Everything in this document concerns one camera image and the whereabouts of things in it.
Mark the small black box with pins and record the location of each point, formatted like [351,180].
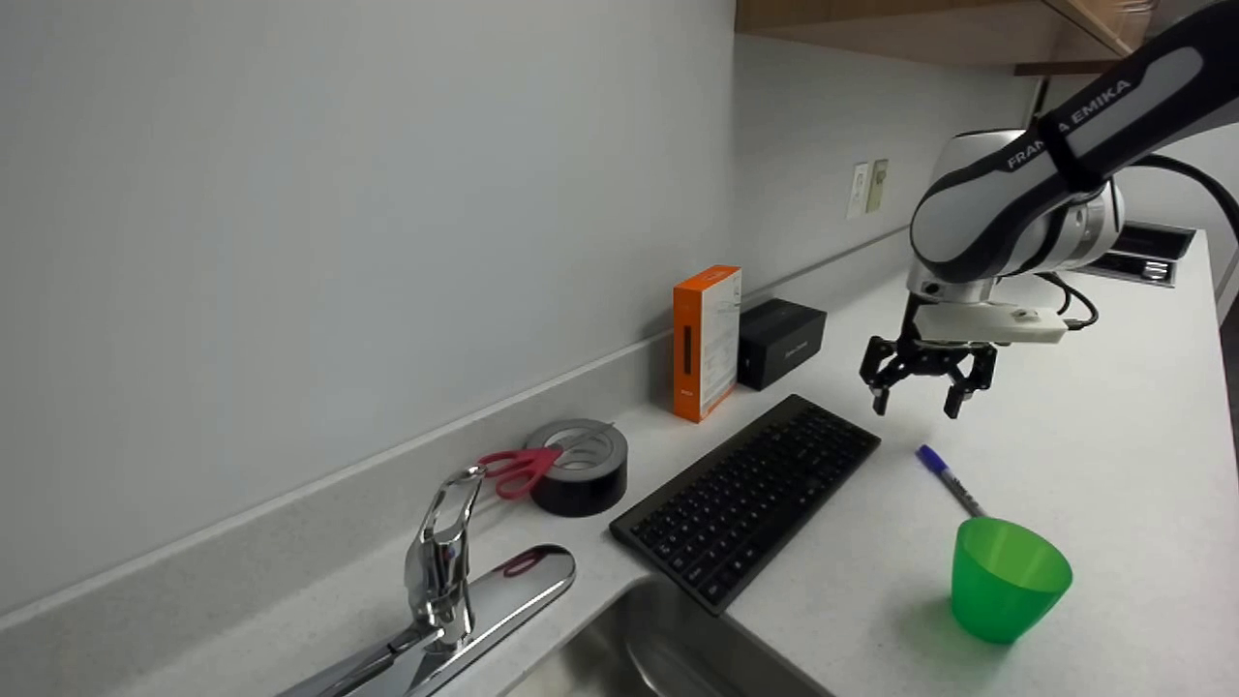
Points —
[779,341]

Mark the chrome sink faucet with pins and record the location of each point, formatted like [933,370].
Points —
[445,604]

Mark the black computer keyboard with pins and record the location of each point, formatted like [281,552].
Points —
[748,495]

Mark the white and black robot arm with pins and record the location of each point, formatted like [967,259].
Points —
[1031,206]

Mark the green plastic cup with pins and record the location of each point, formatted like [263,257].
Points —
[1007,581]

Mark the beige wall plate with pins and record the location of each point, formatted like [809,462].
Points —
[876,184]

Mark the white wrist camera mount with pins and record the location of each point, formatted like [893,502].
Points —
[989,324]

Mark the blue capped marker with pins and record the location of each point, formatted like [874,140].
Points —
[951,483]

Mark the wooden wall cabinet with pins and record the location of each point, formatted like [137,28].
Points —
[932,26]

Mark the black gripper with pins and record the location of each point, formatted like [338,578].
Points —
[932,355]

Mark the orange and white box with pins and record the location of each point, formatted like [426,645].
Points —
[698,341]

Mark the grey duct tape roll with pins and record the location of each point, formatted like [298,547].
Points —
[585,464]

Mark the white wall outlet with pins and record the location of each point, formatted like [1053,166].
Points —
[856,186]

